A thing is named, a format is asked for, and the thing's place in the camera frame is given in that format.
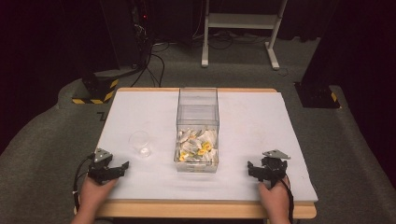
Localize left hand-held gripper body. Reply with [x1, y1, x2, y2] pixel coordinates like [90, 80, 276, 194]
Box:
[87, 147, 121, 185]

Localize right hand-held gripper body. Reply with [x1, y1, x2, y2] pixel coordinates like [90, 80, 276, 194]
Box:
[259, 149, 291, 183]

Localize person's left hand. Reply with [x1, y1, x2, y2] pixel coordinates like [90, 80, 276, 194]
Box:
[79, 176, 119, 214]

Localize person's right hand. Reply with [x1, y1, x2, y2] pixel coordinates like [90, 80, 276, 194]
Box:
[257, 177, 291, 217]

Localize clear plastic cup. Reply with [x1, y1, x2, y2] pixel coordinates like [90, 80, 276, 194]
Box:
[128, 130, 153, 159]

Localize white table mat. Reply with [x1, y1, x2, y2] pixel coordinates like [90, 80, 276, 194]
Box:
[104, 90, 319, 203]

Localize clear plastic drawer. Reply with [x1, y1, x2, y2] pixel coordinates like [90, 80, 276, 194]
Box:
[173, 123, 220, 174]

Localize pile of white yellow sachets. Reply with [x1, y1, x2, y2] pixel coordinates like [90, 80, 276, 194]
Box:
[177, 128, 218, 163]

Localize wooden table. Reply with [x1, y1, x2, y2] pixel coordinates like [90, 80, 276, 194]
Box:
[94, 87, 318, 220]

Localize black yellow striped stand base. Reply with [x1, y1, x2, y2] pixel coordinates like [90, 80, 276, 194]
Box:
[71, 72, 120, 105]

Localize clear plastic drawer housing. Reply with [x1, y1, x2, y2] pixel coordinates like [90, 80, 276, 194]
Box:
[176, 87, 220, 133]

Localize black computer tower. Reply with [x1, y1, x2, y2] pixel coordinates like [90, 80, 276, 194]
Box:
[98, 0, 151, 71]

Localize white metal stand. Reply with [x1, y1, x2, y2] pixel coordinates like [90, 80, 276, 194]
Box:
[201, 0, 290, 71]

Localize left hand-held gripper black cable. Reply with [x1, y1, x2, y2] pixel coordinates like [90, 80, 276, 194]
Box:
[72, 152, 95, 213]

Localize hand-held gripper black cable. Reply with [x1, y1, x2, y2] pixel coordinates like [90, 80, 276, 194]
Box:
[72, 152, 95, 213]
[279, 175, 295, 224]

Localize right hand-held gripper black cable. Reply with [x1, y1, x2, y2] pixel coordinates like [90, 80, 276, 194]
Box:
[279, 175, 295, 224]

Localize black floor cables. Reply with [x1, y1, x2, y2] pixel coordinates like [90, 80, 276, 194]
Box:
[130, 42, 171, 89]

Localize cable bundle under stand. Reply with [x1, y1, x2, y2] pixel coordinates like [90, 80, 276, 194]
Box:
[191, 29, 269, 50]

